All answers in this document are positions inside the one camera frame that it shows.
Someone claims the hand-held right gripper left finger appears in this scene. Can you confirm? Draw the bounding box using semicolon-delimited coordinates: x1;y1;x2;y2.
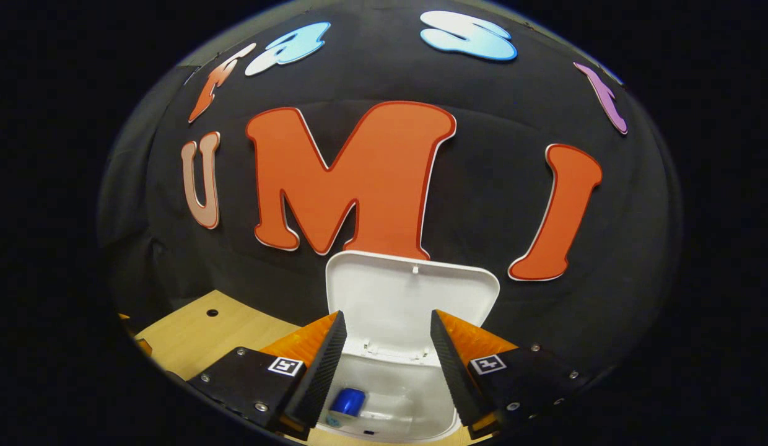
187;310;348;442

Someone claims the black backdrop cloth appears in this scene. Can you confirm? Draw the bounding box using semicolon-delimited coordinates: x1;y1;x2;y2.
98;3;682;385

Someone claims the blue pop can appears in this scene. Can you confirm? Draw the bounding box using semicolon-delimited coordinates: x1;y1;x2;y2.
329;388;367;417

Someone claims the wooden desktop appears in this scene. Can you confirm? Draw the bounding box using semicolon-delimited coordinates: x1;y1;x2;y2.
133;289;490;446

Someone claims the white desktop garbage bin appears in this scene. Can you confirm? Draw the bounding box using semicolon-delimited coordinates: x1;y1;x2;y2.
313;250;501;444

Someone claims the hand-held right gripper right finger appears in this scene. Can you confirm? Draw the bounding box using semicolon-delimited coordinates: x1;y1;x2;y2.
430;308;598;440

